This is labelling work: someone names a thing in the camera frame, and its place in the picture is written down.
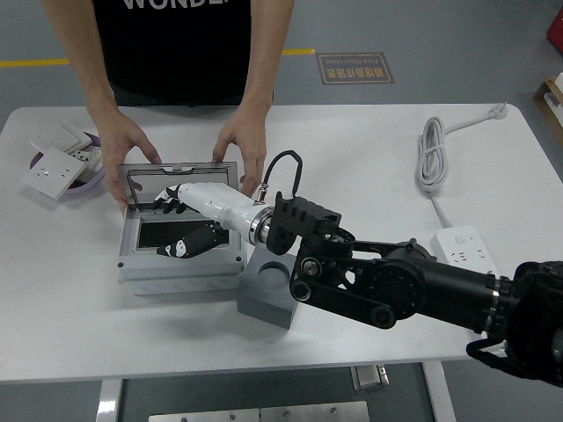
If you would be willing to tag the person's right hand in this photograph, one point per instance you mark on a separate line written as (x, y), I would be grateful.
(114, 140)

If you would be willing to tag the person's left hand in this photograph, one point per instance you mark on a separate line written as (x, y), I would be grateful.
(250, 136)

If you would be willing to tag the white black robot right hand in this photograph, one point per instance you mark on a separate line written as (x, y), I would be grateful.
(211, 198)

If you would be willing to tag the grey electrical box with lid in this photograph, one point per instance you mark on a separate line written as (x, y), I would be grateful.
(176, 281)

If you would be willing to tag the person's left forearm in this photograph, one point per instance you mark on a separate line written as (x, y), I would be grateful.
(266, 53)

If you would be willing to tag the person's right forearm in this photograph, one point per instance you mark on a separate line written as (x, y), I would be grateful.
(83, 53)

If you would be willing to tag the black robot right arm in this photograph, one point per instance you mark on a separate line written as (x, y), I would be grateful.
(396, 281)

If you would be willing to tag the grey cube with round hole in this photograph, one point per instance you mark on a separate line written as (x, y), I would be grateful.
(264, 307)

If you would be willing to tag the cardboard box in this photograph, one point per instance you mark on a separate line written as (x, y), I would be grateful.
(550, 99)

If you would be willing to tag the red box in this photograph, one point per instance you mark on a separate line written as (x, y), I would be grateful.
(555, 28)

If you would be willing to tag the white socket plate with print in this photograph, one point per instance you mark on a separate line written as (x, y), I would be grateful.
(90, 160)

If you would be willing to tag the purple oval tray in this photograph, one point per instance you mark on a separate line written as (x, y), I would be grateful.
(88, 186)

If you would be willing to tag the person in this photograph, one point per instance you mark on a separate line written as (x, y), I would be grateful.
(176, 44)

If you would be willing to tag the white table leg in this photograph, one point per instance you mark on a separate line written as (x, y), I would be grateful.
(435, 395)
(109, 402)

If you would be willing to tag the white power strip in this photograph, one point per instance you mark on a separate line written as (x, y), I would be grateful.
(462, 246)

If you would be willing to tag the white wall switch plate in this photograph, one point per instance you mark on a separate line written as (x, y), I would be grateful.
(61, 136)

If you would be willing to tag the white five-hole wall socket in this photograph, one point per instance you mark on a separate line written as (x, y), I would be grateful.
(53, 173)

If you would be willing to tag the grey metal base plate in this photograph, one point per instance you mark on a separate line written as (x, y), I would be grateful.
(259, 413)

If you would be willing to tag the grey metal table bracket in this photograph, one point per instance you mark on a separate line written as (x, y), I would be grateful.
(369, 378)

